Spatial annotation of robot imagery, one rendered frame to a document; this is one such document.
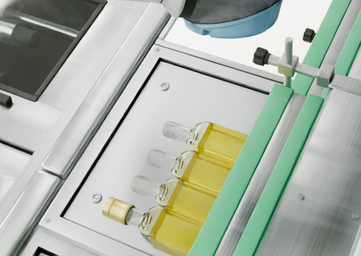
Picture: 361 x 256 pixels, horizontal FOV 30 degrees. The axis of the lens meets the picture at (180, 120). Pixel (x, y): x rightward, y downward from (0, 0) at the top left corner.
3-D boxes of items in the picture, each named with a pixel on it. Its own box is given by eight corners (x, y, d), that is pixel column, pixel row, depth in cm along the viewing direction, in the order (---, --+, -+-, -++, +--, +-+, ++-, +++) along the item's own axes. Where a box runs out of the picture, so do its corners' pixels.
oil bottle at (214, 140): (312, 173, 113) (198, 133, 120) (315, 155, 109) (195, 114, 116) (301, 200, 110) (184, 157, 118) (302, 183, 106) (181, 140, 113)
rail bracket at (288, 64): (330, 111, 112) (259, 89, 116) (338, 44, 98) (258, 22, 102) (323, 125, 110) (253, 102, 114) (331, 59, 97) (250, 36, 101)
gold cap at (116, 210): (137, 206, 111) (115, 196, 113) (130, 204, 108) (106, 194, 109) (130, 226, 111) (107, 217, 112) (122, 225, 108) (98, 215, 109)
